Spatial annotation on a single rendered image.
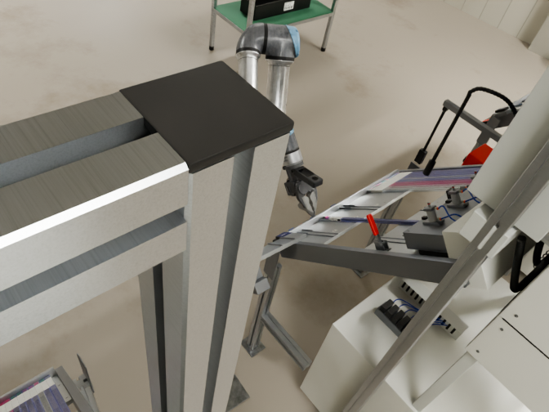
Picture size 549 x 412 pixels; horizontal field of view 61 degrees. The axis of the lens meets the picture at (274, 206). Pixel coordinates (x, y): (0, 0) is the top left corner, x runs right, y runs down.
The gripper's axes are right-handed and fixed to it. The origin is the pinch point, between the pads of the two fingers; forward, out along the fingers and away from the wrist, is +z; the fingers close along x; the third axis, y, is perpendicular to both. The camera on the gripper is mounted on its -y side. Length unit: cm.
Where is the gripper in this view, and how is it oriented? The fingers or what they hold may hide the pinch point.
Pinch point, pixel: (313, 212)
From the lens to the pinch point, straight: 175.8
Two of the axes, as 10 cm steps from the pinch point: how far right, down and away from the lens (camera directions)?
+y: -5.7, -0.1, 8.2
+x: -7.5, 4.0, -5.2
